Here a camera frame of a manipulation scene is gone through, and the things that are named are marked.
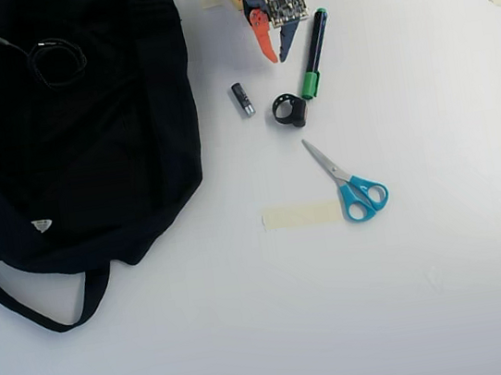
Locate black braided cable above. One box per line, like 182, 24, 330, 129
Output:
0, 20, 92, 100

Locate black fabric bag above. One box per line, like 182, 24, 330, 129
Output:
0, 0, 226, 343

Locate green black marker pen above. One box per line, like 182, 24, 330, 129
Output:
289, 6, 340, 102

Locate black AA battery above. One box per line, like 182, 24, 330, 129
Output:
230, 79, 259, 120

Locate long masking tape strip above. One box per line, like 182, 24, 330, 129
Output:
259, 198, 345, 234

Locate camera circuit board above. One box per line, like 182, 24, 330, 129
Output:
263, 0, 311, 30

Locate black ring clip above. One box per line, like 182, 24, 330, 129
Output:
269, 90, 312, 133

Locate teal handled scissors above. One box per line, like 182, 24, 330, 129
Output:
300, 127, 393, 230

